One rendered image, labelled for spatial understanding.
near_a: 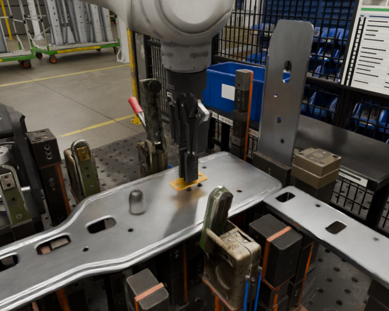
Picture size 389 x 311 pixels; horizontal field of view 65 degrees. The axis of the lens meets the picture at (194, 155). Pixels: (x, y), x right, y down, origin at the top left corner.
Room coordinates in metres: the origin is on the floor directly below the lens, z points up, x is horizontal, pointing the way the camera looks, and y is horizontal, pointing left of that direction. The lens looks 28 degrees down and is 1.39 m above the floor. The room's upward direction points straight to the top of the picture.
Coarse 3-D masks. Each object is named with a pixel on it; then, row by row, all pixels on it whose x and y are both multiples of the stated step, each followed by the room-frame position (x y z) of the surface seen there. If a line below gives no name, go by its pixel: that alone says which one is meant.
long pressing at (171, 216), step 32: (224, 160) 0.71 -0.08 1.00; (128, 192) 0.57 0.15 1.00; (160, 192) 0.57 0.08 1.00; (192, 192) 0.57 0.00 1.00; (256, 192) 0.57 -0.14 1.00; (64, 224) 0.46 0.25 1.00; (128, 224) 0.46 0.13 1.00; (160, 224) 0.46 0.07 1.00; (192, 224) 0.46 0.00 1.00; (0, 256) 0.38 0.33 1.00; (32, 256) 0.38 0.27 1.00; (64, 256) 0.38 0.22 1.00; (96, 256) 0.38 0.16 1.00; (128, 256) 0.38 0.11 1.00; (0, 288) 0.31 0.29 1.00; (32, 288) 0.32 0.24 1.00
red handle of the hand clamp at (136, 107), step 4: (128, 100) 0.78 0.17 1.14; (132, 100) 0.78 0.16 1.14; (136, 100) 0.78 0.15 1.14; (132, 104) 0.77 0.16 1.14; (136, 104) 0.77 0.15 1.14; (132, 108) 0.77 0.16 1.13; (136, 108) 0.76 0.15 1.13; (140, 108) 0.76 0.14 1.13; (136, 112) 0.75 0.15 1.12; (140, 112) 0.75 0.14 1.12; (136, 116) 0.75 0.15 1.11; (140, 116) 0.74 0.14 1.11; (140, 120) 0.74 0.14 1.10; (144, 124) 0.72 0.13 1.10; (144, 128) 0.72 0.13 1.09; (156, 136) 0.70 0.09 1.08; (156, 140) 0.69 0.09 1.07; (156, 144) 0.68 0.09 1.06
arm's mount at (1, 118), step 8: (0, 104) 1.07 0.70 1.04; (0, 112) 1.03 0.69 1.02; (16, 112) 0.98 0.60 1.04; (0, 120) 0.99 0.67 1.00; (24, 120) 0.96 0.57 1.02; (0, 128) 0.96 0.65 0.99; (8, 128) 0.94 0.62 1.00; (24, 128) 0.96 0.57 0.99; (24, 136) 0.95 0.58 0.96; (16, 152) 0.92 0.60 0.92; (32, 160) 0.96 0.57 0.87; (24, 176) 0.93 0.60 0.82; (24, 184) 0.92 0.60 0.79; (40, 184) 0.96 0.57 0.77; (40, 192) 0.97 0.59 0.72
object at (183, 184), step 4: (200, 172) 0.61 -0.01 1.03; (184, 176) 0.58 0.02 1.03; (204, 176) 0.59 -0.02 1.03; (176, 180) 0.57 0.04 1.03; (180, 180) 0.57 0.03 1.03; (184, 180) 0.57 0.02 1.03; (196, 180) 0.57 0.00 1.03; (200, 180) 0.57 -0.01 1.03; (204, 180) 0.58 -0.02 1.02; (172, 184) 0.56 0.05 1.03; (176, 184) 0.56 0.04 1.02; (180, 184) 0.56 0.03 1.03; (184, 184) 0.56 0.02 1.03; (188, 184) 0.56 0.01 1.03; (192, 184) 0.56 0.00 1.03; (176, 188) 0.54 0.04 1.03; (180, 188) 0.54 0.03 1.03; (184, 188) 0.55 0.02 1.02
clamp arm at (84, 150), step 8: (72, 144) 0.60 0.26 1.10; (80, 144) 0.60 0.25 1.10; (88, 144) 0.61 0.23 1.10; (72, 152) 0.60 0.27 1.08; (80, 152) 0.59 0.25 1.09; (88, 152) 0.61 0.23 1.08; (80, 160) 0.58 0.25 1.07; (88, 160) 0.60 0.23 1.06; (80, 168) 0.58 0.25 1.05; (88, 168) 0.59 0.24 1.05; (80, 176) 0.58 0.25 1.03; (88, 176) 0.59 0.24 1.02; (96, 176) 0.60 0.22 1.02; (80, 184) 0.58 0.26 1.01; (88, 184) 0.58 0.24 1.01; (96, 184) 0.59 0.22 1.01; (88, 192) 0.58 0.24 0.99; (96, 192) 0.59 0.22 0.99
